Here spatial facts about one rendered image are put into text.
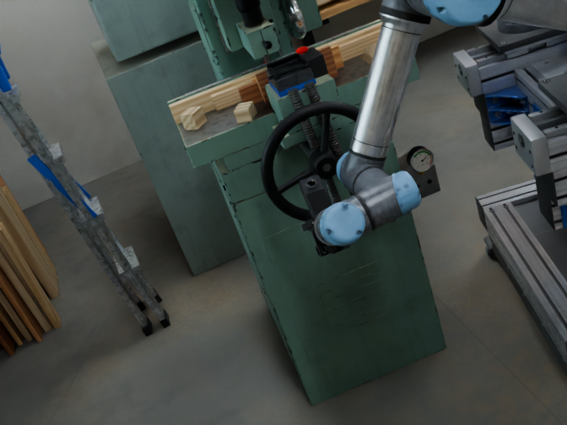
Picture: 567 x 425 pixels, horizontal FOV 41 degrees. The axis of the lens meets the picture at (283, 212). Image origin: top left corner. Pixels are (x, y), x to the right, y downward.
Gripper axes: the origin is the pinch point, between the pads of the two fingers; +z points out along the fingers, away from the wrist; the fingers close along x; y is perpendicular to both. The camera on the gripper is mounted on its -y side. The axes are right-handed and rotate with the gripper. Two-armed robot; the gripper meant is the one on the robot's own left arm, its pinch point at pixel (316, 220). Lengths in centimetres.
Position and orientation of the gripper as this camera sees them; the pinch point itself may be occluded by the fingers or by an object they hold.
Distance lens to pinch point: 168.0
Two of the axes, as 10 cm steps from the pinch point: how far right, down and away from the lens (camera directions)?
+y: 3.7, 9.3, -0.2
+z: -0.7, 0.5, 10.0
